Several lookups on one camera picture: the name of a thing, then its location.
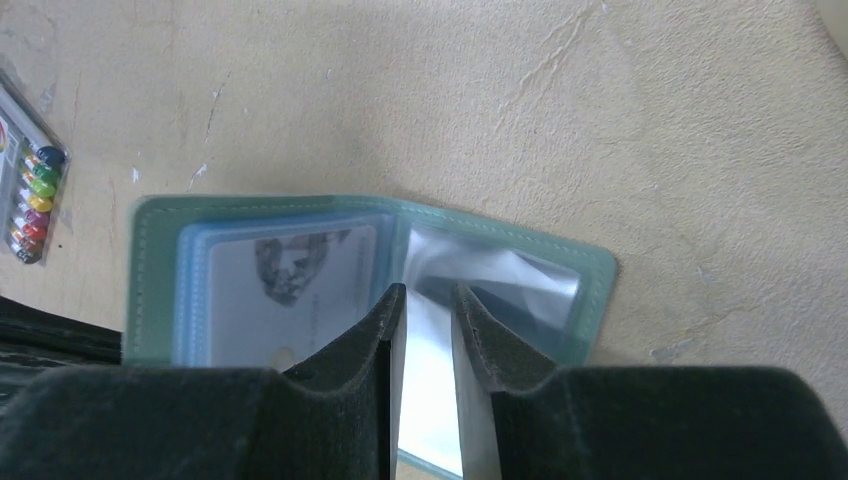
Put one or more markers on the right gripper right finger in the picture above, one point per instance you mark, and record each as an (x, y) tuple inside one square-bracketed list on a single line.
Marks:
[(524, 416)]

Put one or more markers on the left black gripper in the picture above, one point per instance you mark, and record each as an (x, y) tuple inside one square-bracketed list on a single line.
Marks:
[(33, 341)]

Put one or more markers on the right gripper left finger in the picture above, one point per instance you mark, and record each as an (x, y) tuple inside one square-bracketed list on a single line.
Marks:
[(333, 416)]

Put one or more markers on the silver credit card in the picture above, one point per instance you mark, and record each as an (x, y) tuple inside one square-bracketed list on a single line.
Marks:
[(275, 301)]

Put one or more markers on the green card holder wallet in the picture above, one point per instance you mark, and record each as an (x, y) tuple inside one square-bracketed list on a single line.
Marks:
[(550, 291)]

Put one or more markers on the colourful marker pack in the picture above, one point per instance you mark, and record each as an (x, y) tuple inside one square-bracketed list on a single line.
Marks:
[(33, 165)]

